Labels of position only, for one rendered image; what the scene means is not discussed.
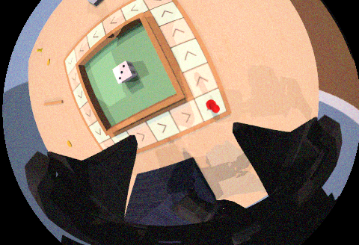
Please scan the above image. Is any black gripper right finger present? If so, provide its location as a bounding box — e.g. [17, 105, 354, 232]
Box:
[233, 117, 317, 196]

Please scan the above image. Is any orange board frame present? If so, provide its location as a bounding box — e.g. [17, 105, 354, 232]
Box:
[63, 0, 231, 153]

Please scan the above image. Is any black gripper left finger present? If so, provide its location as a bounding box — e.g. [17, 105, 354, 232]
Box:
[47, 134, 138, 221]

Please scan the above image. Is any red game pawn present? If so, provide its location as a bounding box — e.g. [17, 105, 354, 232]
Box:
[206, 99, 219, 113]

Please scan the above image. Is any grey die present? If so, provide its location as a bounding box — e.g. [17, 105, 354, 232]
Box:
[113, 61, 137, 84]

